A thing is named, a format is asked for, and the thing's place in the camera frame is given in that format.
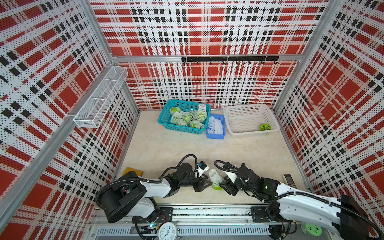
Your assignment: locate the green custard apple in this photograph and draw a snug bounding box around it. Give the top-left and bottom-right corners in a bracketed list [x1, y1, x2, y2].
[212, 184, 222, 191]
[260, 124, 272, 131]
[195, 112, 207, 123]

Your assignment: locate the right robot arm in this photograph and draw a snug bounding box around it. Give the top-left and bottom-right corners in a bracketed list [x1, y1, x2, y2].
[214, 160, 384, 240]

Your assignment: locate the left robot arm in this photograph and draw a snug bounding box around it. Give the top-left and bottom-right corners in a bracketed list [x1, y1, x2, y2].
[95, 161, 212, 224]

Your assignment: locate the stack of white foam nets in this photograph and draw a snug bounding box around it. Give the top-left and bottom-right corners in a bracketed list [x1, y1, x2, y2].
[207, 116, 224, 135]

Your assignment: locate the white remote control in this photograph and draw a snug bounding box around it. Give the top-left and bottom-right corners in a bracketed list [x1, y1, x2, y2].
[282, 174, 297, 189]

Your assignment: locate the blue plastic tray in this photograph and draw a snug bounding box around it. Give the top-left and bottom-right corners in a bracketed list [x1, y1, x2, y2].
[206, 114, 226, 140]

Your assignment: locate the white plastic basket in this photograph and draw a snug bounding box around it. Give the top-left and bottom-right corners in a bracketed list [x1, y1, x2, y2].
[223, 104, 280, 138]

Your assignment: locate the yellow plush toy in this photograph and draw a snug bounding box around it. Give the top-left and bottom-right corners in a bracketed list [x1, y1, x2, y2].
[122, 167, 144, 177]

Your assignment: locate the teal plastic basket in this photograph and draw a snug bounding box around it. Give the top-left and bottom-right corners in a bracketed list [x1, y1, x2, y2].
[158, 100, 211, 135]

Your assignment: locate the green tape spool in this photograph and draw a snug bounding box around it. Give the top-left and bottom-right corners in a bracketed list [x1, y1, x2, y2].
[300, 222, 323, 237]

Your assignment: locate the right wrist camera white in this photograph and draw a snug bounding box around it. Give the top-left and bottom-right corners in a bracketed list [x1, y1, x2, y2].
[223, 163, 238, 183]

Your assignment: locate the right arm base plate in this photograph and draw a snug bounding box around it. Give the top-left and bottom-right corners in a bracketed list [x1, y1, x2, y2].
[251, 206, 287, 223]

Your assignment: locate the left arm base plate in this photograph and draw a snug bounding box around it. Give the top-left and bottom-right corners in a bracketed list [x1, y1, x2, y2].
[132, 207, 173, 225]

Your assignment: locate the black hook rail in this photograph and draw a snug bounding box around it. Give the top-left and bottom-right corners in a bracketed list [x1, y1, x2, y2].
[181, 56, 280, 63]

